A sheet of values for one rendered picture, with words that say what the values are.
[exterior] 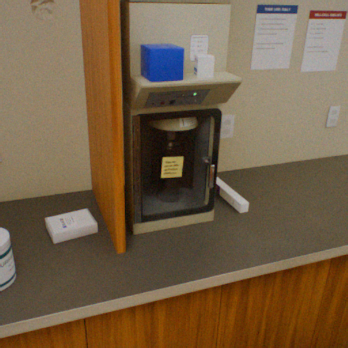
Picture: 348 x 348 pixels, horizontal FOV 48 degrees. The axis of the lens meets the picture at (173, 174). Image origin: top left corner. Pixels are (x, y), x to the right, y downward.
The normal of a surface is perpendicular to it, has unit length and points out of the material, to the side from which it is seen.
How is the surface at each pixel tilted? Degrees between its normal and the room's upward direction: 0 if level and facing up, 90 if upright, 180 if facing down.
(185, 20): 90
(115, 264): 0
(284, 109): 90
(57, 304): 0
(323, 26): 90
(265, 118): 90
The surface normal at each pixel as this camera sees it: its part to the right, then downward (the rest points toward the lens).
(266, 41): 0.35, 0.41
